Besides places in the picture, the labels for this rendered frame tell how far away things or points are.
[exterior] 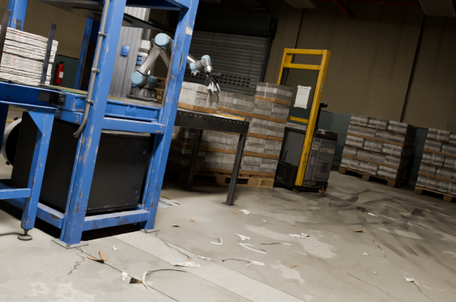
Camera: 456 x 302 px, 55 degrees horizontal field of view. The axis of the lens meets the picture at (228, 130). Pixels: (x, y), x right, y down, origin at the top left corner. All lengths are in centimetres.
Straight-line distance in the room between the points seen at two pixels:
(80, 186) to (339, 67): 966
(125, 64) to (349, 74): 777
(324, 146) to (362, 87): 542
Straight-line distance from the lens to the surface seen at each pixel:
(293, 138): 603
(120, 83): 449
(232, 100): 507
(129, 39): 452
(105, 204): 276
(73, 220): 251
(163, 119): 286
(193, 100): 384
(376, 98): 1117
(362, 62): 1140
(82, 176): 245
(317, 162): 597
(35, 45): 256
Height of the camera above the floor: 89
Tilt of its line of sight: 3 degrees down
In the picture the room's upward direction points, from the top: 12 degrees clockwise
